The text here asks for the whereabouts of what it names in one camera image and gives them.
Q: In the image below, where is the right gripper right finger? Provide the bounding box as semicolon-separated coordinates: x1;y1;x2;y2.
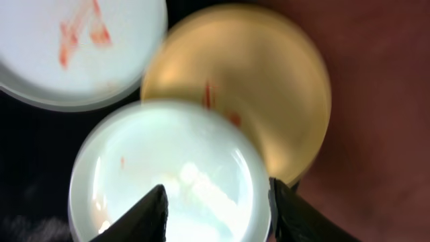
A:
268;177;358;242

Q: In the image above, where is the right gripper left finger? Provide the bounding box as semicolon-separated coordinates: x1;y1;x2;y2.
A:
91;184;168;242

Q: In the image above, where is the light blue plate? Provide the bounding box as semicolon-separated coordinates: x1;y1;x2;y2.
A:
69;101;271;241
1;0;168;112

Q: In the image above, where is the yellow plate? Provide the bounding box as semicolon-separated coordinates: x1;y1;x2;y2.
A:
141;3;331;186

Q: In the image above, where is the black round tray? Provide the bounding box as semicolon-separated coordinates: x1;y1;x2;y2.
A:
1;1;210;241

